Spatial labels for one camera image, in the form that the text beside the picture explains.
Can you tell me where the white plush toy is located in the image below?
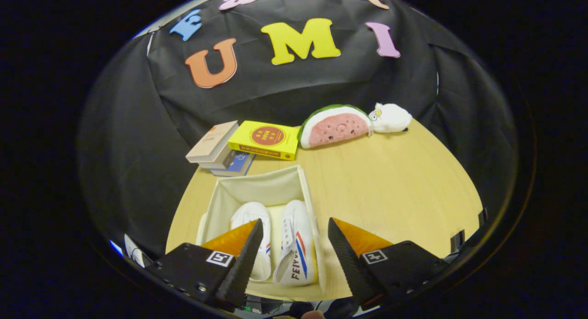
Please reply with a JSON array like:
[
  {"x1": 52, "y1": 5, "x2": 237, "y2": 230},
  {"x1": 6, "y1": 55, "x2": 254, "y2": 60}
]
[{"x1": 368, "y1": 102, "x2": 413, "y2": 134}]

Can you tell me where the beige book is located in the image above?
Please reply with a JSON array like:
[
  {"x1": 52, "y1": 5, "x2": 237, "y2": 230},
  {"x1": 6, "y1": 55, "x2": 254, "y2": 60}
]
[{"x1": 186, "y1": 121, "x2": 239, "y2": 163}]

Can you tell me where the watermelon slice plush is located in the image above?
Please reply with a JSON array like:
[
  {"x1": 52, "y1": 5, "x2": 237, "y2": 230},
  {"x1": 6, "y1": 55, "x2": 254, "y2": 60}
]
[{"x1": 297, "y1": 104, "x2": 373, "y2": 149}]

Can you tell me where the grey book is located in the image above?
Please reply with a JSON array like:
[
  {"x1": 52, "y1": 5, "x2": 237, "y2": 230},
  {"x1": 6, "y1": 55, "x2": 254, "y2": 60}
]
[{"x1": 198, "y1": 147, "x2": 238, "y2": 170}]

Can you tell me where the cream fabric storage box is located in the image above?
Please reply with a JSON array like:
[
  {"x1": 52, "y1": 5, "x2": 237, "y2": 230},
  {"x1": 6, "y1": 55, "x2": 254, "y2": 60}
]
[{"x1": 197, "y1": 165, "x2": 327, "y2": 293}]

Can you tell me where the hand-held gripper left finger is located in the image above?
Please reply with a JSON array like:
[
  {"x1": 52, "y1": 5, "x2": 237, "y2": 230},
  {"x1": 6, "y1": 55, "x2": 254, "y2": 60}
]
[{"x1": 152, "y1": 218, "x2": 264, "y2": 309}]

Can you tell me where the blue book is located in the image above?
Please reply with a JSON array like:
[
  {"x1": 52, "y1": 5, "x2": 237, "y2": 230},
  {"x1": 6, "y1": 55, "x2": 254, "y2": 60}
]
[{"x1": 210, "y1": 151, "x2": 256, "y2": 177}]

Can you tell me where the white striped canvas shoe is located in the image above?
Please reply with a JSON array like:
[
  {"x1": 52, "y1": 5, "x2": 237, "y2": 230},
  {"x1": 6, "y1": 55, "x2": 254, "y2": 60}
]
[
  {"x1": 273, "y1": 200, "x2": 317, "y2": 286},
  {"x1": 230, "y1": 201, "x2": 272, "y2": 282}
]

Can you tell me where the yellow book with red circle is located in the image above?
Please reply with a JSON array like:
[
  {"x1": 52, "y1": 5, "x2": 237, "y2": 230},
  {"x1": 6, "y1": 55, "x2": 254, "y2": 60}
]
[{"x1": 227, "y1": 121, "x2": 301, "y2": 161}]

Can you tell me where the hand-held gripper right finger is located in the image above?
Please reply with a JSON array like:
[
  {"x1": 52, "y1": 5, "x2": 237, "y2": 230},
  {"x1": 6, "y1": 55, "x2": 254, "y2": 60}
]
[{"x1": 328, "y1": 217, "x2": 451, "y2": 311}]

